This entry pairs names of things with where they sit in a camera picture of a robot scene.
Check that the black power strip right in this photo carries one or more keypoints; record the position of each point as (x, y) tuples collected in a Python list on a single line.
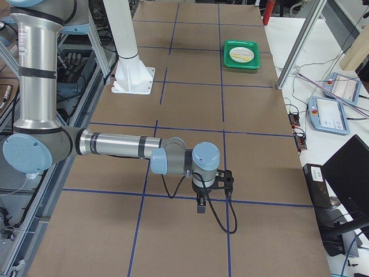
[(300, 141)]

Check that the yellow plastic spoon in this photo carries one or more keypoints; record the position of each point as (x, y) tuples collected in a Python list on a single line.
[(234, 56)]

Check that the teach pendant near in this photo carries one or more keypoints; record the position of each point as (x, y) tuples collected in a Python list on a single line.
[(327, 115)]

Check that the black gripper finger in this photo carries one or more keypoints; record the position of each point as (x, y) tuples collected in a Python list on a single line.
[(228, 193), (201, 204)]

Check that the wooden plank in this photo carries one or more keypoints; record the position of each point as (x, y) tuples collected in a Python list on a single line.
[(357, 53)]

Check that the black control box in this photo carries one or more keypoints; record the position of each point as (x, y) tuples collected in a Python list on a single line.
[(317, 188)]

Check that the brown paper table cover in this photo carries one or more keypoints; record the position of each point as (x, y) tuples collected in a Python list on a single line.
[(116, 218)]

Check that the teach pendant far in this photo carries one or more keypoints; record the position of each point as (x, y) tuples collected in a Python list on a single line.
[(343, 86)]

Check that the aluminium frame rail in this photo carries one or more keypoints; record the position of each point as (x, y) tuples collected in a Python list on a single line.
[(302, 37)]

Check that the black power strip left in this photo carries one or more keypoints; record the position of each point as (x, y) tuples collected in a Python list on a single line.
[(294, 119)]

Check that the white round plate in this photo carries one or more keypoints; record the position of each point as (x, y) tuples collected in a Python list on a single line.
[(246, 52)]

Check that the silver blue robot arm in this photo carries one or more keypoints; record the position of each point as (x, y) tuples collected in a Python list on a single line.
[(39, 140)]

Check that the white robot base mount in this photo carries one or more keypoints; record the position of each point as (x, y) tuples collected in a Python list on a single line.
[(131, 76)]

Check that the black power strip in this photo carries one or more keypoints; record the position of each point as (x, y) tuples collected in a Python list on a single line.
[(294, 119), (300, 141)]

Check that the green plastic tray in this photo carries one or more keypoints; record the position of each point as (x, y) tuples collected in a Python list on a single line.
[(230, 44)]

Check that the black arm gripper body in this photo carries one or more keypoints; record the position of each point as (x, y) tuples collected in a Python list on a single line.
[(198, 191)]

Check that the red cylinder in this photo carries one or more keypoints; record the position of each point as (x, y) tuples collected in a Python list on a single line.
[(268, 12)]

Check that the teach pendant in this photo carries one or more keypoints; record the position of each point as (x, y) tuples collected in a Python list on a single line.
[(343, 86), (327, 115)]

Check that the black computer monitor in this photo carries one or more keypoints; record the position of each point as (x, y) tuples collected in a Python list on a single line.
[(347, 174)]

